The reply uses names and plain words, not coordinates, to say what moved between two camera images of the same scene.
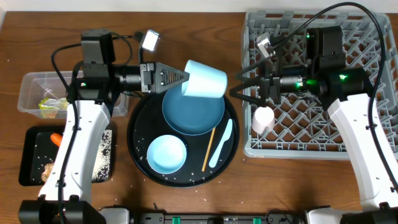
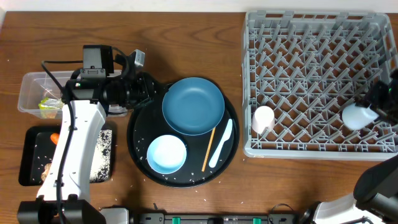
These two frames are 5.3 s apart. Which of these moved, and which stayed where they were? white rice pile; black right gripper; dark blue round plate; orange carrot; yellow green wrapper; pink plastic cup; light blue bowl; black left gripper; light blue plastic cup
Moved: light blue plastic cup; black right gripper; black left gripper
Stayed: orange carrot; yellow green wrapper; dark blue round plate; white rice pile; pink plastic cup; light blue bowl
